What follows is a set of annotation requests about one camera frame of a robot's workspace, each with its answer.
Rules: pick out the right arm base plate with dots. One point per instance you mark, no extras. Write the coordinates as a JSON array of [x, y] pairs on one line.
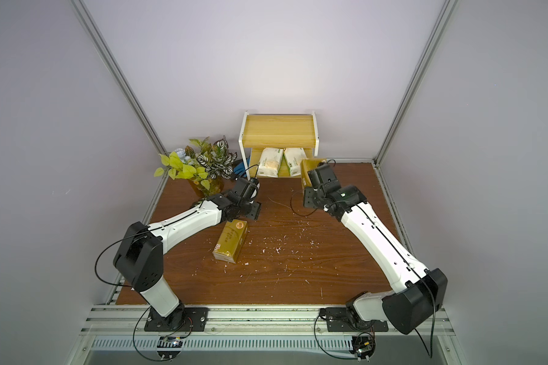
[[340, 319]]

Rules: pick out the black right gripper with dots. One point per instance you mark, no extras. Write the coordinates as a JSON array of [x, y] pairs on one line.
[[310, 198]]

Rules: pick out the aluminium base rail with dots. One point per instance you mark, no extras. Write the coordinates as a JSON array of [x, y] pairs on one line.
[[248, 328]]

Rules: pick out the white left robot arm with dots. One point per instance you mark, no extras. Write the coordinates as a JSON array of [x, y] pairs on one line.
[[140, 256]]

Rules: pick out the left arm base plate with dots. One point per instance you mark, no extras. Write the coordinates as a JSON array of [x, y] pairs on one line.
[[183, 319]]

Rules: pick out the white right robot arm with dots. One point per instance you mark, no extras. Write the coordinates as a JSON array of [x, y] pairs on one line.
[[417, 292]]

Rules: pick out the white tissue pack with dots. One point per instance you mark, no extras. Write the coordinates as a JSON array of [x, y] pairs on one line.
[[270, 162], [294, 157]]

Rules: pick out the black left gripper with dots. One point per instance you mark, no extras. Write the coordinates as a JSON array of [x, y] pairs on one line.
[[256, 209]]

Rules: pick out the amber glass plant vase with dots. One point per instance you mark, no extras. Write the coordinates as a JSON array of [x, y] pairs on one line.
[[205, 165]]

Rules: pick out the right small circuit board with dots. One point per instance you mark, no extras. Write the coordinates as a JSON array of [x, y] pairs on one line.
[[364, 347]]

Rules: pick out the gold tissue pack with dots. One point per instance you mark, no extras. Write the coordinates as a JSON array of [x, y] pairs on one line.
[[307, 165], [231, 241]]

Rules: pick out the small circuit board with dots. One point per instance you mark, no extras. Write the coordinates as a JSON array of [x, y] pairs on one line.
[[168, 347], [364, 347]]

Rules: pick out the white frame wooden shelf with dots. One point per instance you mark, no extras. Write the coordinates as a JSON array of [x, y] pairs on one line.
[[260, 131]]

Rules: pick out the blue and grey glove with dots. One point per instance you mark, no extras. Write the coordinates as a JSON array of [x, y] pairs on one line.
[[239, 169]]

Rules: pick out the left small circuit board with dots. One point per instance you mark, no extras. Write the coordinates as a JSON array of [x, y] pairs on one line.
[[168, 347]]

